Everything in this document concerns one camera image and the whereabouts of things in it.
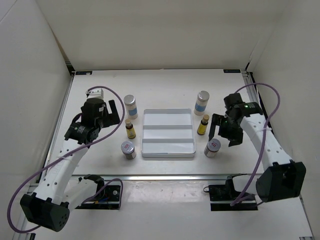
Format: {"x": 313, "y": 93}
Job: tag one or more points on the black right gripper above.
{"x": 235, "y": 138}

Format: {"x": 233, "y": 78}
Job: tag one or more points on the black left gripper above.
{"x": 112, "y": 118}

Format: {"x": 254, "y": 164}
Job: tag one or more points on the white-lid spice jar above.
{"x": 128, "y": 149}
{"x": 212, "y": 147}

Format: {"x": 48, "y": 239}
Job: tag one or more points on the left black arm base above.
{"x": 108, "y": 195}

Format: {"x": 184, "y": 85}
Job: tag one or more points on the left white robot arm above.
{"x": 50, "y": 204}

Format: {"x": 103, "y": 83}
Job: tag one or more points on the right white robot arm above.
{"x": 276, "y": 175}

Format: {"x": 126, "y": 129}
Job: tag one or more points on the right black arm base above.
{"x": 221, "y": 196}

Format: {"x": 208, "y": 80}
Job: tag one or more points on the left yellow-label sauce bottle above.
{"x": 131, "y": 133}

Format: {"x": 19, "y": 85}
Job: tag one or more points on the yellow-label sauce bottle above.
{"x": 201, "y": 130}
{"x": 131, "y": 133}

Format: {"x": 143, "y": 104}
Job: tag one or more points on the right yellow-label sauce bottle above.
{"x": 201, "y": 130}

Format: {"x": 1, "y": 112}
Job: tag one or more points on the left blue-label salt shaker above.
{"x": 131, "y": 106}

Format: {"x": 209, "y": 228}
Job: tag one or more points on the blue-label salt shaker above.
{"x": 201, "y": 102}
{"x": 131, "y": 106}

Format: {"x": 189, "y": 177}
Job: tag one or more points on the right blue-label salt shaker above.
{"x": 201, "y": 102}

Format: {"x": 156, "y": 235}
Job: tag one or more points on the white divided tray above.
{"x": 168, "y": 133}

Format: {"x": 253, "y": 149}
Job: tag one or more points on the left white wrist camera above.
{"x": 96, "y": 93}

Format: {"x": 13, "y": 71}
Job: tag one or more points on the aluminium table edge rail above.
{"x": 169, "y": 177}

